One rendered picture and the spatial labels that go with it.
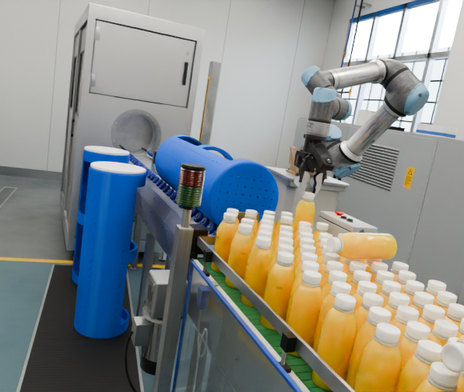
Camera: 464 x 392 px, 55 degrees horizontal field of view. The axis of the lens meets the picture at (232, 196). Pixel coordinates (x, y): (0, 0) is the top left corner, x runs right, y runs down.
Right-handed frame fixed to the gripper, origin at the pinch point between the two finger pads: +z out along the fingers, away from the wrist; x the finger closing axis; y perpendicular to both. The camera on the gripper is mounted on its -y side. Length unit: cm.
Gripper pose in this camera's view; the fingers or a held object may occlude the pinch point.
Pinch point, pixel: (308, 194)
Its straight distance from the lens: 152.9
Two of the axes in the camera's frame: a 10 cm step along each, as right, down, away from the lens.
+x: -9.1, -0.7, -4.0
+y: -3.8, -2.4, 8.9
